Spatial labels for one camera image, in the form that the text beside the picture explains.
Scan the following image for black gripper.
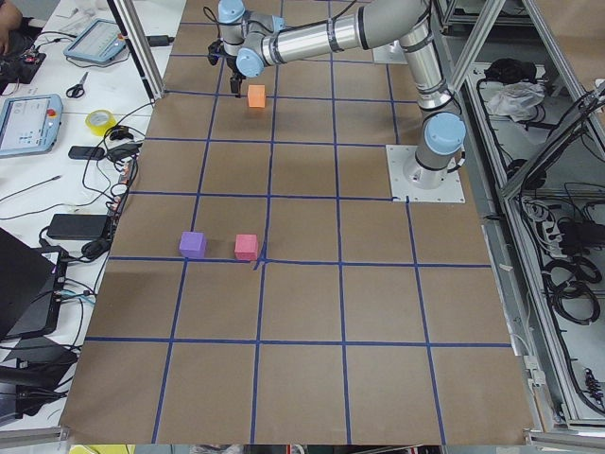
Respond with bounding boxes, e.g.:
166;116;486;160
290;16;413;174
207;40;245;98

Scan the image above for orange foam block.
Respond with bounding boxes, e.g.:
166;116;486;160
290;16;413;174
247;84;267;109

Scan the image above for person forearm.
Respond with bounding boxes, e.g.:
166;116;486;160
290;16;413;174
0;0;23;55

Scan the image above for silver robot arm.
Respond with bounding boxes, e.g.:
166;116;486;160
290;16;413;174
203;1;466;190

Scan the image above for upper teach pendant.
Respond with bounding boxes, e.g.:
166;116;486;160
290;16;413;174
63;19;126;66

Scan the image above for teach pendant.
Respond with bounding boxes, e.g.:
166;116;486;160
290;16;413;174
63;19;126;66
1;94;63;158

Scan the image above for yellow tape roll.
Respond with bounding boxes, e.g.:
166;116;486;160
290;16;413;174
85;109;117;137

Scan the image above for pink foam block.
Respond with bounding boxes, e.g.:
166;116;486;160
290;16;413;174
234;234;259;261

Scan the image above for purple foam block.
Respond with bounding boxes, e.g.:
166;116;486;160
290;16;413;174
179;232;207;259

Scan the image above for black smartphone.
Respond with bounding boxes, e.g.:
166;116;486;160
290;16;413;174
68;146;105;161

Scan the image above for lower teach pendant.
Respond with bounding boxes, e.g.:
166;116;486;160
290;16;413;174
1;94;63;158

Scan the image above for black power adapter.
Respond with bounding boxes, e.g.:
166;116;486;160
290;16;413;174
46;214;110;240

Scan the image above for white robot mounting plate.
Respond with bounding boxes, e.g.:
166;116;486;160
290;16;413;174
386;145;465;203

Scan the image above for black laptop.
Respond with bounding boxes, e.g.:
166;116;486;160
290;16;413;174
1;230;67;341

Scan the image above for crumpled white cloth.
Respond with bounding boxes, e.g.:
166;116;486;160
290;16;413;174
487;81;545;122

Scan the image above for aluminium frame post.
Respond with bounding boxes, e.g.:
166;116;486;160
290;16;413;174
107;0;164;102

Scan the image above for black handled scissors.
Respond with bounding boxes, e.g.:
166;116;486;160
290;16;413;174
65;72;89;99

